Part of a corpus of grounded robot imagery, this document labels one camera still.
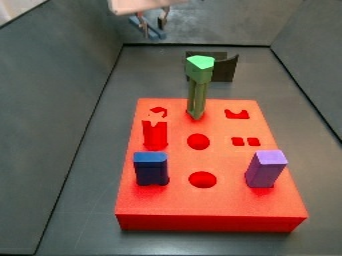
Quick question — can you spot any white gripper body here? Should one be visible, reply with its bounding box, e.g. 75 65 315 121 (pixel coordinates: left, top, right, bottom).
107 0 188 16

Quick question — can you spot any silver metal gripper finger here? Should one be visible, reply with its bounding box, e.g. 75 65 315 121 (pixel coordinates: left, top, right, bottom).
135 11 148 38

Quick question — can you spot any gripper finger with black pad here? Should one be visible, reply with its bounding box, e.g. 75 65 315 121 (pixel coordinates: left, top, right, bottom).
157 6 171 30

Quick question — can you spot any light blue double-square block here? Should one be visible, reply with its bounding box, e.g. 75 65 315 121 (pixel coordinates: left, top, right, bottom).
128 16 167 40

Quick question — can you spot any red shape-sorting board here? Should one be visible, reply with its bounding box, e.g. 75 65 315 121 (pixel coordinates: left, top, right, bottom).
113 98 308 232

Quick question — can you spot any green triangular peg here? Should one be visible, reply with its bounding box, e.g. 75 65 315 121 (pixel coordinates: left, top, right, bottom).
185 55 215 120

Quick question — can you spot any black curved holder stand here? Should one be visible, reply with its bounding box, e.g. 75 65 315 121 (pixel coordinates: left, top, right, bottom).
185 51 239 82

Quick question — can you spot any red star peg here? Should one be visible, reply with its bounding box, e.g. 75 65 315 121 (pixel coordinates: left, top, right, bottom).
141 120 168 151

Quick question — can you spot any dark blue peg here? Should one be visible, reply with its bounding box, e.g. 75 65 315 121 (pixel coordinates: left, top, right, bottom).
133 151 169 186

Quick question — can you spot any purple rectangular peg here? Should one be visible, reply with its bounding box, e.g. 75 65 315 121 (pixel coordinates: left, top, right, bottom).
244 150 287 188

